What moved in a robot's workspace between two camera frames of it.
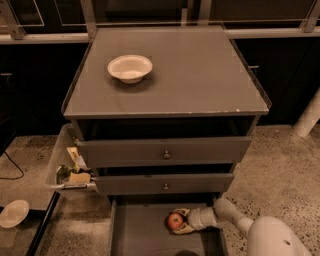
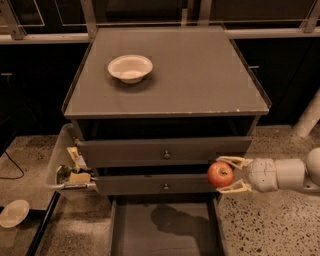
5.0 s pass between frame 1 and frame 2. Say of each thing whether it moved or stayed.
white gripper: moved
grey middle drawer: stayed
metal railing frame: stayed
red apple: moved
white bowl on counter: stayed
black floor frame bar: stayed
